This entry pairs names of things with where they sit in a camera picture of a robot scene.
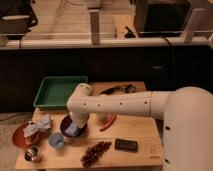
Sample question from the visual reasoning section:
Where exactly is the dark purple bowl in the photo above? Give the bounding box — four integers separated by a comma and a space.
60, 115, 87, 138

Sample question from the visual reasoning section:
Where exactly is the blue sponge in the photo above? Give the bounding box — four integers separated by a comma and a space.
65, 123, 80, 137

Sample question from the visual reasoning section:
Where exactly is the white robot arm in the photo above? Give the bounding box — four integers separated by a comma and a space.
67, 83, 213, 171

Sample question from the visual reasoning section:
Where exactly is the small metal bowl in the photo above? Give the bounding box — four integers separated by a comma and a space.
24, 146, 41, 163

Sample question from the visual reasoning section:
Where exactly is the red chili pepper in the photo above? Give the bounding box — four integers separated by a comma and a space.
99, 115, 117, 132

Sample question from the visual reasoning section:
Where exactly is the green plastic tray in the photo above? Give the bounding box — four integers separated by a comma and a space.
33, 76, 88, 110

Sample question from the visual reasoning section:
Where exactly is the black rectangular phone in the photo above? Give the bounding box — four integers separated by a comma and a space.
115, 139, 138, 152

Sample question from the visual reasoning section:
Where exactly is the bunch of dark grapes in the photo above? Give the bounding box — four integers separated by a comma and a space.
81, 141, 111, 168

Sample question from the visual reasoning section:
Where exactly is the crumpled white blue cloth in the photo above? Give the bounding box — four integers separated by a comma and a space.
23, 114, 51, 138

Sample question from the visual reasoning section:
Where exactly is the small blue cup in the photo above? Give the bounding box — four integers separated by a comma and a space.
48, 132, 64, 149

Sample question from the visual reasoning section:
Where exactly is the red plate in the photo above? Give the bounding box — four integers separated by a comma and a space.
12, 123, 40, 148

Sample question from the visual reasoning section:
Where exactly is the black office chair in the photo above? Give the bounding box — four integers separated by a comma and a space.
0, 0, 38, 40

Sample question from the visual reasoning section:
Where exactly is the black handled utensil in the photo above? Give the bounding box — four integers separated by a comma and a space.
102, 84, 136, 95

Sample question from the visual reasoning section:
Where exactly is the grey metal post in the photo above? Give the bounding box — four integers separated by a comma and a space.
90, 10, 100, 45

